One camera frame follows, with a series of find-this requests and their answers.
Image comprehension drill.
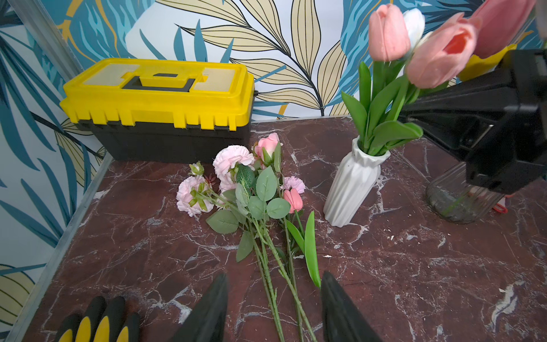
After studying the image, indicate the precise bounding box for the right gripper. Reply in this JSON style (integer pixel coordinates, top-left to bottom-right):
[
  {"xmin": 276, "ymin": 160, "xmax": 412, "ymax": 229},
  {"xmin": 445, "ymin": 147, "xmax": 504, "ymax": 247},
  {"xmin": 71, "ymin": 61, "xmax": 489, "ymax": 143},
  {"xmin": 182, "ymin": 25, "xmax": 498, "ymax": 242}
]
[{"xmin": 400, "ymin": 50, "xmax": 546, "ymax": 195}]

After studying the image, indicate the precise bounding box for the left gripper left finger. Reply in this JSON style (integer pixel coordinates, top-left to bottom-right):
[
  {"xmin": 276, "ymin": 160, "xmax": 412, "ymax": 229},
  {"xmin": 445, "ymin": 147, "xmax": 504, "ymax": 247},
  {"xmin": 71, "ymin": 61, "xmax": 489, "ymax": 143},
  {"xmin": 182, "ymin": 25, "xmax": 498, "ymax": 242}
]
[{"xmin": 169, "ymin": 273, "xmax": 229, "ymax": 342}]

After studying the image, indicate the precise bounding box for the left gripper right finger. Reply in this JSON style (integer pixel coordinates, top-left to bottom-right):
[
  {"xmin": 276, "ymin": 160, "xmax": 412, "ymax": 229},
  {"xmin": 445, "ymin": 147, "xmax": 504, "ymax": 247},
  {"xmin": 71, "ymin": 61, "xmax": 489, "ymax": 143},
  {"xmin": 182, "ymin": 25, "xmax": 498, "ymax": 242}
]
[{"xmin": 321, "ymin": 272, "xmax": 382, "ymax": 342}]

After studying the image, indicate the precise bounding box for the pink tulip stem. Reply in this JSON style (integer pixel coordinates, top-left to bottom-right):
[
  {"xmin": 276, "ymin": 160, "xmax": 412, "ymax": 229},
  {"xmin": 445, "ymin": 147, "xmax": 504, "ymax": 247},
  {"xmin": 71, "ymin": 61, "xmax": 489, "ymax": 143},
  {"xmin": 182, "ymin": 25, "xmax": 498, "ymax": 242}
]
[{"xmin": 281, "ymin": 187, "xmax": 322, "ymax": 342}]

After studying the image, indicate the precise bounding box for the light pink peony bunch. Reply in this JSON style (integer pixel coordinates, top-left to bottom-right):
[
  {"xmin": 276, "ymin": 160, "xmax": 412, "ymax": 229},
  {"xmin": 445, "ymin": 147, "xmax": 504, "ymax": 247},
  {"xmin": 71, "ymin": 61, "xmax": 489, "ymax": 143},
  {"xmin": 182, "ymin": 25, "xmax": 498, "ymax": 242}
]
[{"xmin": 176, "ymin": 175, "xmax": 214, "ymax": 217}]

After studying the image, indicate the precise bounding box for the pink peony spray stem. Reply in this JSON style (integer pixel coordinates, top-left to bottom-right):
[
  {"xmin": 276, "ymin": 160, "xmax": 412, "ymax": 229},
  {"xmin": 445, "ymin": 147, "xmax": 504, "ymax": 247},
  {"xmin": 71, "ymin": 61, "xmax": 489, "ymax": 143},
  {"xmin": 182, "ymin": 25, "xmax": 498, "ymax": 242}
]
[{"xmin": 189, "ymin": 145, "xmax": 316, "ymax": 341}]

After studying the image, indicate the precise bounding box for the pink carnation flower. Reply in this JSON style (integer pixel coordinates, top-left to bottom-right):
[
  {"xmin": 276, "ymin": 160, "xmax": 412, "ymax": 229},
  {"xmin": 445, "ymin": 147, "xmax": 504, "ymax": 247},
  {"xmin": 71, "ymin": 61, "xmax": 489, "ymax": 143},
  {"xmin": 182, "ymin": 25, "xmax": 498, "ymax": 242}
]
[{"xmin": 281, "ymin": 176, "xmax": 306, "ymax": 195}]

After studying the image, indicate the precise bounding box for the magenta rose stem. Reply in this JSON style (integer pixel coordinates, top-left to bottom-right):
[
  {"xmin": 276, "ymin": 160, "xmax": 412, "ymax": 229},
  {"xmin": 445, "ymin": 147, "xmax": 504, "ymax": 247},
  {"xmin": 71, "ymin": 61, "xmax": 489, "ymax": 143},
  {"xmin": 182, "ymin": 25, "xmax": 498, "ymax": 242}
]
[{"xmin": 254, "ymin": 133, "xmax": 282, "ymax": 172}]

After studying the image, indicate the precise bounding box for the clear glass vase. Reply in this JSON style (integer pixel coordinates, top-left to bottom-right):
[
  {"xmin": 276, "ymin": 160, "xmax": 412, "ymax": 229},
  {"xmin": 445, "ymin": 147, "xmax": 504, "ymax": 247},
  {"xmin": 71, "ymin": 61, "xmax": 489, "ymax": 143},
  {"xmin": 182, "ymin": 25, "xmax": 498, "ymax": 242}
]
[{"xmin": 425, "ymin": 162, "xmax": 504, "ymax": 224}]

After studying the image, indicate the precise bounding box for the white ribbed vase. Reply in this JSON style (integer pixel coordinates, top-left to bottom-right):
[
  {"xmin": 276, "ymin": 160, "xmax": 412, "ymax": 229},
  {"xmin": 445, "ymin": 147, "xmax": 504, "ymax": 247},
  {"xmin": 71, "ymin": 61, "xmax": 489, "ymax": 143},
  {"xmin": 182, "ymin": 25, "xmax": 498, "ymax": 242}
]
[{"xmin": 323, "ymin": 138, "xmax": 390, "ymax": 227}]

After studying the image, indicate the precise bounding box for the tulip bouquet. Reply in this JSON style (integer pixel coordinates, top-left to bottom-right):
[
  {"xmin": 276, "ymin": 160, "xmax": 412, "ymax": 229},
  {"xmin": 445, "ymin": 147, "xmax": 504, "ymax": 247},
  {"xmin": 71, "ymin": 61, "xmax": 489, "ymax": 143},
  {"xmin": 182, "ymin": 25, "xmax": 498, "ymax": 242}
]
[{"xmin": 341, "ymin": 1, "xmax": 539, "ymax": 157}]

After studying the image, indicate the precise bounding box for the red glove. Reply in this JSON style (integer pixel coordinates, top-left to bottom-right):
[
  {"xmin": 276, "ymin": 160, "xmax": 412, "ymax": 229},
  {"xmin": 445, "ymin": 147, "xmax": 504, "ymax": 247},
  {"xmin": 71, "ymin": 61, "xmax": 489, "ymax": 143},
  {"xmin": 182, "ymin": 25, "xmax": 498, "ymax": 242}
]
[{"xmin": 492, "ymin": 197, "xmax": 509, "ymax": 214}]

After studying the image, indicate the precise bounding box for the yellow work glove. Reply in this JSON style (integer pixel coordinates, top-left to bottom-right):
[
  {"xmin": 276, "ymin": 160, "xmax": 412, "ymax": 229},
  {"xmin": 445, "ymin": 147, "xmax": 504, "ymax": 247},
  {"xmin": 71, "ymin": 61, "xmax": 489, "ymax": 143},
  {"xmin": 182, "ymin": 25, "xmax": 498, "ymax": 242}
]
[{"xmin": 54, "ymin": 296, "xmax": 140, "ymax": 342}]

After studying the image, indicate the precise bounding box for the yellow black toolbox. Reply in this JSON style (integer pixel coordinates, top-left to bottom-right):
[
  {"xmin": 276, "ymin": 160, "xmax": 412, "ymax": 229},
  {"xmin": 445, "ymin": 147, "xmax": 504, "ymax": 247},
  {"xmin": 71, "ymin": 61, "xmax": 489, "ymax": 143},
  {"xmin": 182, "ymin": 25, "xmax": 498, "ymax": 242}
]
[{"xmin": 61, "ymin": 58, "xmax": 255, "ymax": 164}]

